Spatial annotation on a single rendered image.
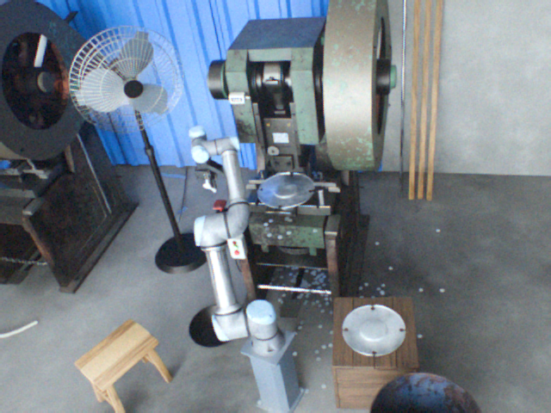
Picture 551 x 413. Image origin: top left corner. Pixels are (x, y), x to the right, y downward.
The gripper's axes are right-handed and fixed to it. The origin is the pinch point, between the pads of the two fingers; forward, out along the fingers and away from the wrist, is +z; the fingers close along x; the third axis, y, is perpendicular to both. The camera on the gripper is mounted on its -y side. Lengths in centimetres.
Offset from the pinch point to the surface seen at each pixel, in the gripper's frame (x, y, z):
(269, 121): -14.5, -28.4, -30.7
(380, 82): -15, -80, -50
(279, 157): -11.5, -31.8, -12.8
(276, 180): -18.2, -26.2, 6.4
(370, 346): 47, -80, 49
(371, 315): 29, -79, 49
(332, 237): 5, -58, 23
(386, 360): 54, -88, 49
